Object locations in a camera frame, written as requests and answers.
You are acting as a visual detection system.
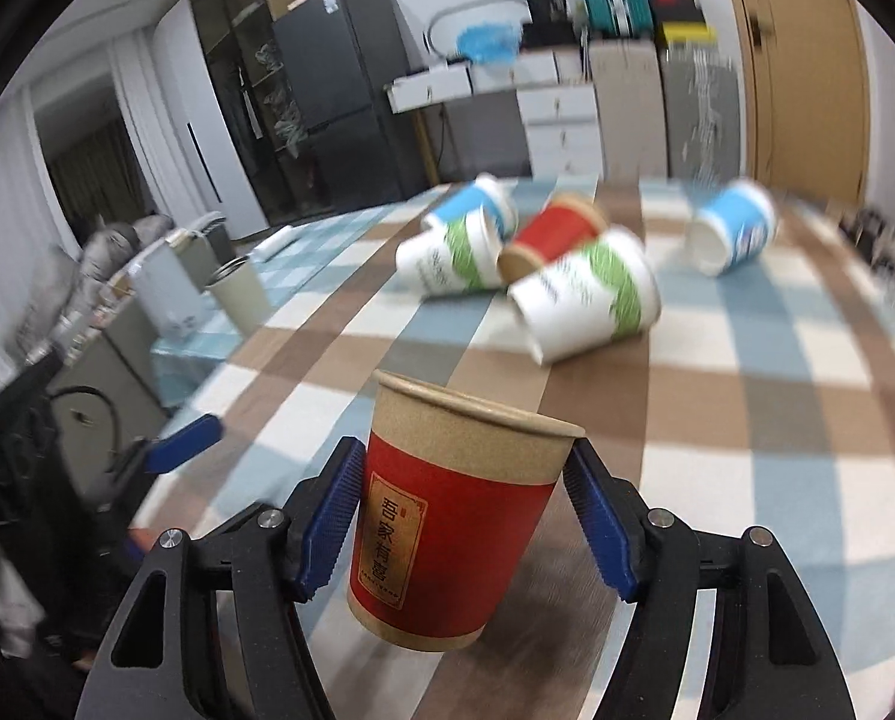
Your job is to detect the red paper cup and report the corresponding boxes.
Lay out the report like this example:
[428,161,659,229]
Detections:
[498,192,608,284]
[348,371,586,652]

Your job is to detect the white green paper cup rear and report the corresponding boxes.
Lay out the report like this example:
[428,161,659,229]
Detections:
[395,208,502,299]

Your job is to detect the white green paper cup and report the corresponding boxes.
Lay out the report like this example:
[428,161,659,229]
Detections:
[507,226,662,366]
[395,208,502,299]

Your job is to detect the white green paper cup front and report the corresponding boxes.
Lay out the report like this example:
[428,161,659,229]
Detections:
[507,226,662,366]

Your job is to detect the blue paper cup left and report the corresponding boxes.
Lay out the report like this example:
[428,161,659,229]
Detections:
[421,172,519,241]

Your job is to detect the blue paper cup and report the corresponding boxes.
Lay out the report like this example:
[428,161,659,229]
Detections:
[421,172,519,241]
[685,179,778,277]

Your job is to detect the blue paper cup right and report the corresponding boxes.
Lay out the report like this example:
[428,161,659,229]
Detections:
[685,179,778,277]

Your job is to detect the white appliance on side table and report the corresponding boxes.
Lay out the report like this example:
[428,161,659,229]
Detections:
[128,227,218,341]

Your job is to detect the beige cylindrical bin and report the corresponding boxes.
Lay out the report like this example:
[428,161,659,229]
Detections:
[206,255,273,338]

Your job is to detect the grey jacket on sofa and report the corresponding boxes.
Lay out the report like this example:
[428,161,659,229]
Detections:
[4,215,175,362]

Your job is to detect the white curtain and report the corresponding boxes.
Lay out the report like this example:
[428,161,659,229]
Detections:
[0,89,77,387]

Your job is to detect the checkered tablecloth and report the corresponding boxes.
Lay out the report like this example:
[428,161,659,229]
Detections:
[134,179,895,718]

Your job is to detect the pile of shoes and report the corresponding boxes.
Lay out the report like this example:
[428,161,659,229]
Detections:
[838,208,895,309]

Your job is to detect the black refrigerator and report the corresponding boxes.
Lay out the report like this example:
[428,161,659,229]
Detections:
[273,0,427,213]

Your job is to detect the dark glass cabinet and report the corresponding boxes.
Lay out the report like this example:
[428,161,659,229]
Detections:
[190,0,325,224]

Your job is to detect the blue plastic bag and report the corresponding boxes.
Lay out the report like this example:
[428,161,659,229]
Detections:
[457,21,522,65]

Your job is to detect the white drawer desk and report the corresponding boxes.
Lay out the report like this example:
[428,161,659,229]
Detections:
[387,47,605,177]

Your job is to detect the silver suitcase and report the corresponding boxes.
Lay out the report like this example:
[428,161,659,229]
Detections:
[660,46,742,184]

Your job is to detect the black bag on desk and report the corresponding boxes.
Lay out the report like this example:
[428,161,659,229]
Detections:
[520,0,580,50]

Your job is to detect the wooden door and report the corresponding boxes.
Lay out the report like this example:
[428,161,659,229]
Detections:
[732,0,870,208]

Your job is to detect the beige suitcase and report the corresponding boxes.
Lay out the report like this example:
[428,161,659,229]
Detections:
[589,41,669,184]

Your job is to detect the stacked shoe boxes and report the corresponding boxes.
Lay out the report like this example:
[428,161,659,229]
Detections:
[649,0,717,47]

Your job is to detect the black cable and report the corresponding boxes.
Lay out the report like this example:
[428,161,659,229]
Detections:
[48,385,128,467]

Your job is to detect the oval mirror frame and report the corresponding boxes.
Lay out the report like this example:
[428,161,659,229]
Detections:
[423,0,529,64]

